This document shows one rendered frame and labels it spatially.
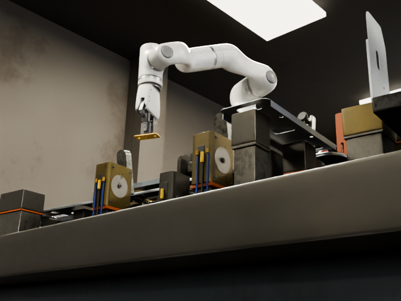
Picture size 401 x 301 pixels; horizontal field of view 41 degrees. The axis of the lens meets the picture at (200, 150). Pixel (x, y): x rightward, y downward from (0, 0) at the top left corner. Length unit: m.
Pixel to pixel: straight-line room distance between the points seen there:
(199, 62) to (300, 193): 1.71
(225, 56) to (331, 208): 1.81
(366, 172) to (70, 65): 4.85
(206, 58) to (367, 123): 1.04
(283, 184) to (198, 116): 5.78
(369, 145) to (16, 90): 3.89
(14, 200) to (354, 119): 1.06
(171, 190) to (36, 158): 3.42
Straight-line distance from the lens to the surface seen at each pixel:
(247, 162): 0.90
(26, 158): 4.58
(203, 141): 1.18
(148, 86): 1.83
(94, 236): 0.42
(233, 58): 2.10
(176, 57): 1.85
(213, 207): 0.33
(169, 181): 1.27
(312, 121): 1.52
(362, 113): 1.10
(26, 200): 1.70
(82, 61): 5.18
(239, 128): 0.93
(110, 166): 1.41
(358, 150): 1.08
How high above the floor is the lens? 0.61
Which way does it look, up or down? 20 degrees up
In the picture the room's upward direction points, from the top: 2 degrees clockwise
